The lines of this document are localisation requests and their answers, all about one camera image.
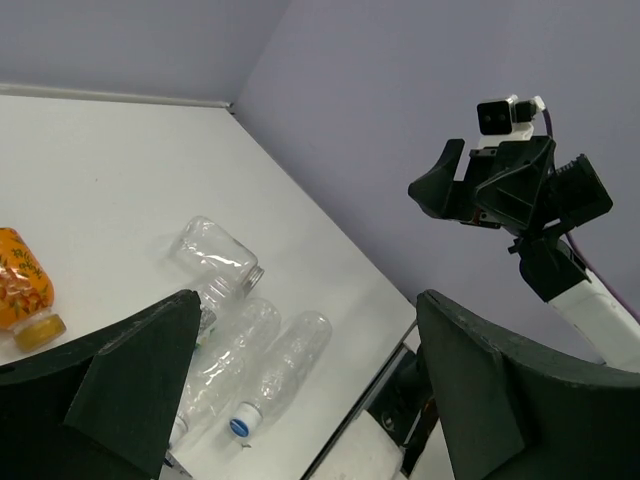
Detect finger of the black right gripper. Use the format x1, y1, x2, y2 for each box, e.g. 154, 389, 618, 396
475, 167, 543, 230
408, 139, 470, 218

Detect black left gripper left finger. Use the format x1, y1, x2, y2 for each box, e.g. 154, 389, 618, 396
1, 290, 201, 479

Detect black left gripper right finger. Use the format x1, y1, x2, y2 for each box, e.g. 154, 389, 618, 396
416, 290, 639, 479

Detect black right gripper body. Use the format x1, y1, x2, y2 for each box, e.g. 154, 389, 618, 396
472, 136, 613, 235

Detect orange juice bottle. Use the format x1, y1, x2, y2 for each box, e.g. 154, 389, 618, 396
1, 227, 66, 353

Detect clear wide-mouth plastic jar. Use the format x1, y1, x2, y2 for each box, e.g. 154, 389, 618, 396
169, 216, 264, 296

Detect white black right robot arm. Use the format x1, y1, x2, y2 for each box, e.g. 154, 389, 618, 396
408, 135, 639, 372

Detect crushed clear plastic bottle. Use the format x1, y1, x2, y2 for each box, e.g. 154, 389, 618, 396
169, 298, 281, 449

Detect clear bottle green white label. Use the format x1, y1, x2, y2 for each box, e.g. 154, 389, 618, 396
195, 276, 242, 349

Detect clear bottle white cap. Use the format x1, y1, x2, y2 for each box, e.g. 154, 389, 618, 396
229, 311, 332, 441

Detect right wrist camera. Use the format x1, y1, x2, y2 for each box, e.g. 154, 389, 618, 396
476, 95, 546, 149

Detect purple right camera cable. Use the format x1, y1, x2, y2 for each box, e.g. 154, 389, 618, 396
534, 97, 640, 321

